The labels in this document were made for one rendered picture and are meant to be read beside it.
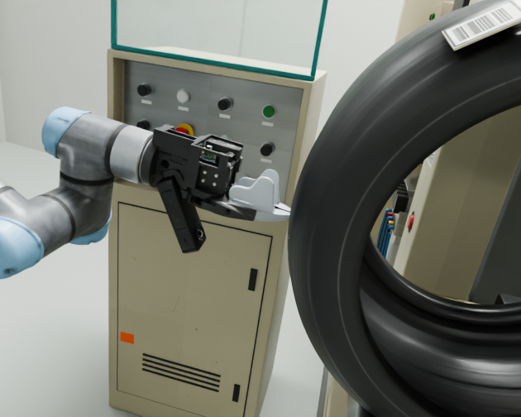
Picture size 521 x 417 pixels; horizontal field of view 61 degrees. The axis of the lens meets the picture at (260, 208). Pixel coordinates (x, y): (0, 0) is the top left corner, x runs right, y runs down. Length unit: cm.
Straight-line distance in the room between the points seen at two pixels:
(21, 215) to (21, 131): 421
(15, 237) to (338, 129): 38
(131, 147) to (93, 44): 345
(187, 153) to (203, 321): 92
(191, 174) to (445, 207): 48
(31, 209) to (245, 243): 76
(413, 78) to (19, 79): 438
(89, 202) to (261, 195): 25
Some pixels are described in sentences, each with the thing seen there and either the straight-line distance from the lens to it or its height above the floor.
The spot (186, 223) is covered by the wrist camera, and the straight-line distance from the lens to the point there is 62.
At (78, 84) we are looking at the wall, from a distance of 419.
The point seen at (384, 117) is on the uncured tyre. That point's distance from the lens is 44.
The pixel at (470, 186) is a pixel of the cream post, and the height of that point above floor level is 117.
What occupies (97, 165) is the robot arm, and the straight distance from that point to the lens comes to 64.
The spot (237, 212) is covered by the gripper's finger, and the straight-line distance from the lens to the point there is 57.
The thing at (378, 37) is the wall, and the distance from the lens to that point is 307.
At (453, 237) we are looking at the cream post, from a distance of 88.
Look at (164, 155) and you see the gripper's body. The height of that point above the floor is 120.
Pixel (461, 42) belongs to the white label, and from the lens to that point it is 43.
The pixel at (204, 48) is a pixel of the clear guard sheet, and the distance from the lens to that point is 120.
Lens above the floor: 138
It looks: 23 degrees down
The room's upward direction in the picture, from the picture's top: 8 degrees clockwise
